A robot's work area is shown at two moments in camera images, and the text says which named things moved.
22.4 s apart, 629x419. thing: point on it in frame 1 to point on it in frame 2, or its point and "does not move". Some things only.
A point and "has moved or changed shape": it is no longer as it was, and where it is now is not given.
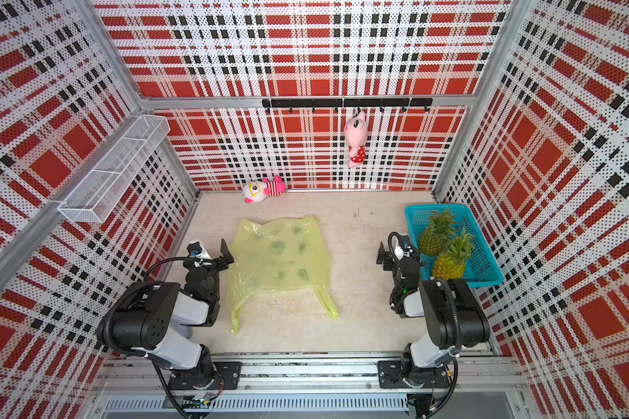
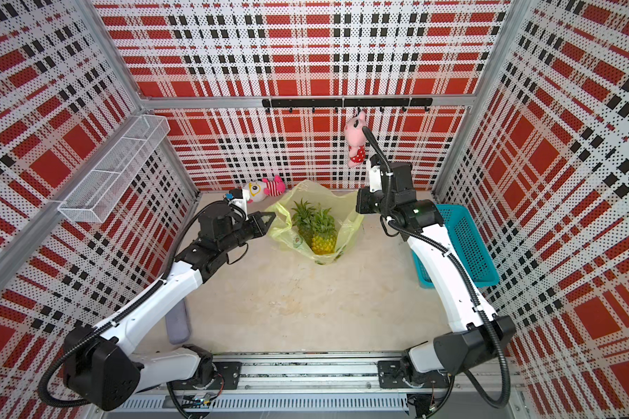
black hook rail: [336, 103] does not move
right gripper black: [383, 254] to [364, 206]
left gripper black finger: [225, 252] to [258, 223]
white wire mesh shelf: [93, 200] does not move
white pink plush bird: [258, 190] does not move
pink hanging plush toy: [355, 129] does not move
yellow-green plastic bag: [276, 254] to [343, 209]
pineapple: [432, 239] has moved or changed shape
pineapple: [450, 264] has moved or changed shape
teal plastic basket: [481, 269] does not move
